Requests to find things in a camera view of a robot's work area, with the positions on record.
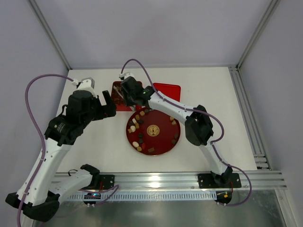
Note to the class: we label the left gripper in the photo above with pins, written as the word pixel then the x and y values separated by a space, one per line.
pixel 102 108

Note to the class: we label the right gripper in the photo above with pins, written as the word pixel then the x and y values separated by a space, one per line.
pixel 128 95

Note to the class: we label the metal tongs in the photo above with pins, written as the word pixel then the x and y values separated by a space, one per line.
pixel 119 101

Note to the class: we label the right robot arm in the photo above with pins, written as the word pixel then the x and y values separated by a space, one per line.
pixel 201 128

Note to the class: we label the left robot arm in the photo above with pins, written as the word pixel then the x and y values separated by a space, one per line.
pixel 37 198

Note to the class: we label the red chocolate box with tray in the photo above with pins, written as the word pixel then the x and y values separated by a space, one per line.
pixel 118 83

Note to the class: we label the white dome chocolate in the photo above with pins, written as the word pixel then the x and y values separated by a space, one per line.
pixel 133 128

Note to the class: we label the white round swirl chocolate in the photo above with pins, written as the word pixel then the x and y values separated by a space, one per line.
pixel 135 144

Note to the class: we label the brown rectangular chocolate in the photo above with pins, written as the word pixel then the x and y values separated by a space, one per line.
pixel 151 150

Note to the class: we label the round dark red plate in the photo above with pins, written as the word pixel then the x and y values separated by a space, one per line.
pixel 158 132

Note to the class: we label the red box lid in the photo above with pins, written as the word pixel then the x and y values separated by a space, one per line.
pixel 169 90

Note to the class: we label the right camera mount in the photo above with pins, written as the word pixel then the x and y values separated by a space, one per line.
pixel 124 75

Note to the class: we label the camera mount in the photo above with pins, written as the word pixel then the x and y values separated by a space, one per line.
pixel 124 75
pixel 86 84

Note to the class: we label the left camera mount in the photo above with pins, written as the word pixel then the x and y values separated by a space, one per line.
pixel 86 84

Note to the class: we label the aluminium rail with cable duct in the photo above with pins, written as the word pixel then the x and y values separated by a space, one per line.
pixel 177 186

